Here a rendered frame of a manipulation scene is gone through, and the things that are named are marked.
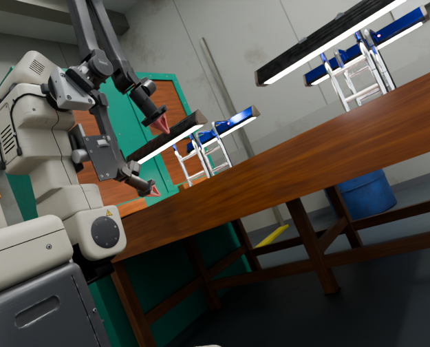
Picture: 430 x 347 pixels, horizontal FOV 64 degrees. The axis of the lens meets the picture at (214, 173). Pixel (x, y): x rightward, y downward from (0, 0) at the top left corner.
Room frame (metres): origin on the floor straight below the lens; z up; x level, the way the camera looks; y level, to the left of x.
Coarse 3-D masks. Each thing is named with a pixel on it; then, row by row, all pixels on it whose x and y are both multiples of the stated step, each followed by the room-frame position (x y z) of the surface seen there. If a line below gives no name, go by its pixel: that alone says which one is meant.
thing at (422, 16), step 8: (416, 8) 1.54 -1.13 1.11; (424, 8) 1.52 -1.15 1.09; (408, 16) 1.56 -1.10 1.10; (416, 16) 1.53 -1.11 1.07; (424, 16) 1.51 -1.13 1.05; (392, 24) 1.61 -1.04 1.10; (400, 24) 1.58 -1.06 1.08; (408, 24) 1.55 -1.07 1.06; (416, 24) 1.54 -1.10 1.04; (376, 32) 1.65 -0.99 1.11; (384, 32) 1.62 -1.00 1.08; (392, 32) 1.59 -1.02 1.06; (400, 32) 1.57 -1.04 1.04; (376, 40) 1.64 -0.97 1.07; (384, 40) 1.62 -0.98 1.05; (352, 48) 1.72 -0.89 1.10; (344, 56) 1.74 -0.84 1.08; (352, 56) 1.71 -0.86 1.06; (336, 64) 1.76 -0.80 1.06; (312, 72) 1.86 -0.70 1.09; (320, 72) 1.82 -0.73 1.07; (304, 80) 1.88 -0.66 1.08; (312, 80) 1.85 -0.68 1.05
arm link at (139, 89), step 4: (136, 88) 1.25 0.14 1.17; (140, 88) 1.26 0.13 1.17; (144, 88) 1.29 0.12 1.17; (132, 92) 1.25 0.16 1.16; (136, 92) 1.25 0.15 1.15; (140, 92) 1.25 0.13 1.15; (144, 92) 1.27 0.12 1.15; (132, 96) 1.25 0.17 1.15; (136, 96) 1.25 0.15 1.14; (140, 96) 1.25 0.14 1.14; (144, 96) 1.26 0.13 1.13; (148, 96) 1.28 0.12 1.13; (132, 100) 1.27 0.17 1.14; (136, 100) 1.26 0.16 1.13; (140, 100) 1.26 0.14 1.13; (144, 100) 1.26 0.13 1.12; (136, 104) 1.27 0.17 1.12; (140, 104) 1.28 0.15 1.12
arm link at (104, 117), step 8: (104, 96) 1.66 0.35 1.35; (104, 104) 1.65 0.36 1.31; (96, 112) 1.66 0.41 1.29; (104, 112) 1.67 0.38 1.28; (96, 120) 1.67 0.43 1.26; (104, 120) 1.65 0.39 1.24; (104, 128) 1.65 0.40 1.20; (112, 136) 1.66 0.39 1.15; (112, 144) 1.65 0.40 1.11; (120, 160) 1.65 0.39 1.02; (120, 168) 1.63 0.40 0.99; (120, 176) 1.64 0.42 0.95
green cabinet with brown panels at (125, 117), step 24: (144, 72) 2.65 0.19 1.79; (120, 96) 2.40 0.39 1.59; (168, 96) 2.79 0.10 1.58; (120, 120) 2.33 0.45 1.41; (168, 120) 2.69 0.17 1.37; (120, 144) 2.25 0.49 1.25; (144, 144) 2.42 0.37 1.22; (144, 168) 2.35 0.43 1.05; (168, 168) 2.53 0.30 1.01; (192, 168) 2.73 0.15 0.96; (24, 192) 2.09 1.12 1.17; (120, 192) 2.15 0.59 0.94; (168, 192) 2.44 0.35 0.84; (24, 216) 2.17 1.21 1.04
